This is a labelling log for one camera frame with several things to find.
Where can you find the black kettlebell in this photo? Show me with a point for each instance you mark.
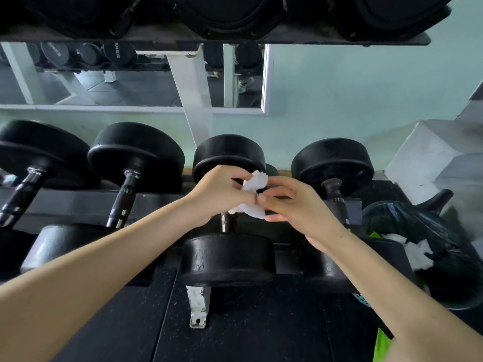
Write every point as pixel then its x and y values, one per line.
pixel 434 201

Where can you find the person's right hand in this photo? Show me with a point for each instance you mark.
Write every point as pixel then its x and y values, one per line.
pixel 305 211

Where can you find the black dumbbell rack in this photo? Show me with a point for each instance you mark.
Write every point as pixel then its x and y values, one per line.
pixel 75 207

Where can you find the person's left hand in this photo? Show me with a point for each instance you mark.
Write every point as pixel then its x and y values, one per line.
pixel 215 192

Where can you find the green wet wipes pack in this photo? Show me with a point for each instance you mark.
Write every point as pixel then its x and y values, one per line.
pixel 381 346

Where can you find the person's right forearm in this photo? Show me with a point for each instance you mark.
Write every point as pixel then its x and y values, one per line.
pixel 396 305

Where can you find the green crumpled wrapper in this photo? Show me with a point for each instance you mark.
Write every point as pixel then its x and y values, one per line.
pixel 374 235

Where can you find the black dumbbell white lettering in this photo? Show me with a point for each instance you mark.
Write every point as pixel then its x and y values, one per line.
pixel 226 260

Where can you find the person's left forearm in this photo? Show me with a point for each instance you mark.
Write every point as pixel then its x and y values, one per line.
pixel 94 282

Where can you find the white wet wipe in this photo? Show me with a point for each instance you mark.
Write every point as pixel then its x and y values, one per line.
pixel 256 182

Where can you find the white metal rack leg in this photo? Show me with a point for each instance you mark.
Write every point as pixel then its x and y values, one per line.
pixel 194 109

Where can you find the blue plastic trash basket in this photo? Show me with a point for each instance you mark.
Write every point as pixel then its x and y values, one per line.
pixel 362 299

